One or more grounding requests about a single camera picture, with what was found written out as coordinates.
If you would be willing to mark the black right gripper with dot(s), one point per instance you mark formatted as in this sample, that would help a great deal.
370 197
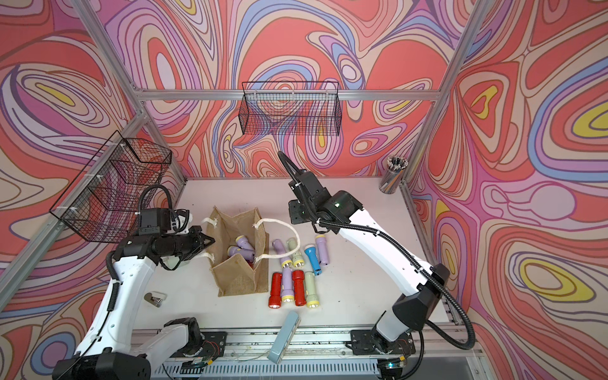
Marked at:
296 218

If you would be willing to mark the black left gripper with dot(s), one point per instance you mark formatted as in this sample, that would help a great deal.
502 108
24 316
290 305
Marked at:
197 236

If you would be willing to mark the blue flashlight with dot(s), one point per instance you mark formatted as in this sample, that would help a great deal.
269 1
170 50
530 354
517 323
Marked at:
311 252

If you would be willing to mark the purple flashlight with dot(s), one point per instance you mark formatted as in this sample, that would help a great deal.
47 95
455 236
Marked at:
243 243
280 250
287 290
322 249
248 255

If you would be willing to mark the brown burlap tote bag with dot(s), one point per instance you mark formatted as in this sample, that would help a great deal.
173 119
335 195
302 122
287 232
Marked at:
234 275

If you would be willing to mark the green flashlight row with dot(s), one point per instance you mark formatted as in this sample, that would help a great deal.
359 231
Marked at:
311 290
296 257

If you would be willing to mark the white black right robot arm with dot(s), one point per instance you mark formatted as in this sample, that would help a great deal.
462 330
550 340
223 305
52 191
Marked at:
422 285

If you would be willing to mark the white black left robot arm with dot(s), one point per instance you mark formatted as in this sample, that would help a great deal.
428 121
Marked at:
163 239

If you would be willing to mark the small grey metal object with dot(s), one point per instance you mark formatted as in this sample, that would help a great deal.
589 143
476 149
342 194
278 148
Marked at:
156 299

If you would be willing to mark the silver metal pen cup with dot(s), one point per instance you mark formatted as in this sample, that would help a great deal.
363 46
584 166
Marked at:
395 171

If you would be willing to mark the red flashlight lower middle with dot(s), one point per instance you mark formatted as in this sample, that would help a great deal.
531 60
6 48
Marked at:
298 278

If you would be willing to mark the red flashlight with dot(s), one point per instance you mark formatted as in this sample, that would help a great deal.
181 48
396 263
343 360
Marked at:
298 278
275 300

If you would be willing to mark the red flashlight lower left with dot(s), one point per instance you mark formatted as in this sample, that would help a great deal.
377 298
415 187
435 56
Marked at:
275 300

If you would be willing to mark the grey blue rectangular block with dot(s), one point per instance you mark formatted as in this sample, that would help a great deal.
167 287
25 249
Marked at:
283 337

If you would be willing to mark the black wire basket left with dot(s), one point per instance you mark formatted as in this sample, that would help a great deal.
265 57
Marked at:
105 210

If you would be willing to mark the black wire basket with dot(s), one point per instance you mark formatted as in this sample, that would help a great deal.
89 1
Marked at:
282 108
105 210

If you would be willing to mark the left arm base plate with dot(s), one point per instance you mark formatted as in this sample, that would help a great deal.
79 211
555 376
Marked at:
212 345

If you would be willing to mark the black wire basket back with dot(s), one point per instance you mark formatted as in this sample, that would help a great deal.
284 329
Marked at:
282 108

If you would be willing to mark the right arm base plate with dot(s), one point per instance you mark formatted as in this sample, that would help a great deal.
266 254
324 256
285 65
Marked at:
365 342

